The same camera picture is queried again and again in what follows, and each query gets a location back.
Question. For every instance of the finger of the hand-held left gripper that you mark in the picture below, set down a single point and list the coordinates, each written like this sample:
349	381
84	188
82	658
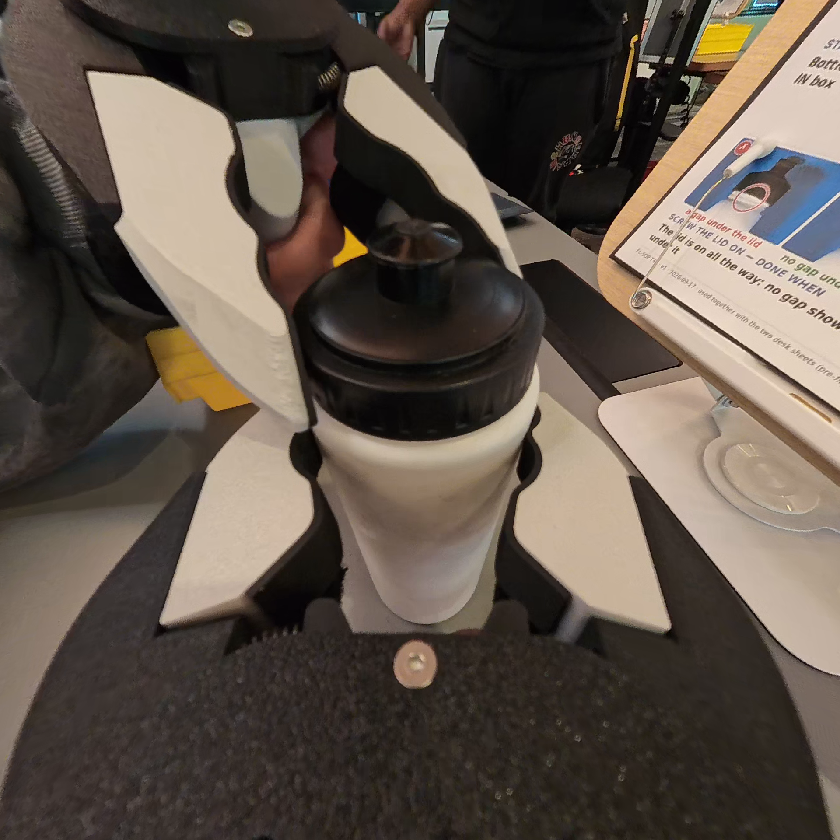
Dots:
426	144
190	229

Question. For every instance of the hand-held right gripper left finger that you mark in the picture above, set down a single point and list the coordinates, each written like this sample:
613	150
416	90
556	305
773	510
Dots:
243	525

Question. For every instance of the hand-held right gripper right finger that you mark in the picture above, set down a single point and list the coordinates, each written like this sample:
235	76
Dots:
584	525

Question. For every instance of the yellow storage bin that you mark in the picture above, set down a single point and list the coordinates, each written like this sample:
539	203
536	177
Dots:
197	374

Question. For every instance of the white plastic bottle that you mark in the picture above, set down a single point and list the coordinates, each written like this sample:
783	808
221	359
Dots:
426	512

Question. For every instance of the person's left hand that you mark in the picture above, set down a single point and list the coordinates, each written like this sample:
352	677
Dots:
308	262

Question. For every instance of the white stand base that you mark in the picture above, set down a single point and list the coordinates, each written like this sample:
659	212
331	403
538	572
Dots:
656	446

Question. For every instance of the black and yellow jacket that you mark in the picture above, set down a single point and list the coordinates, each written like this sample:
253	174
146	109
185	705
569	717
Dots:
627	85

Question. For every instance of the instruction sheet on stand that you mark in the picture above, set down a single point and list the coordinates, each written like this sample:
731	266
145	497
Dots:
643	229

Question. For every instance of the grey monitor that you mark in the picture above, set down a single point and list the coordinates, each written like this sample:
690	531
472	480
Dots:
669	26

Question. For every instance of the background yellow bin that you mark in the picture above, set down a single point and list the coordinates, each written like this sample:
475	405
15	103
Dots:
722	40

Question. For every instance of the printed instruction sheet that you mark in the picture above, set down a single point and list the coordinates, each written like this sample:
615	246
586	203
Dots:
787	164

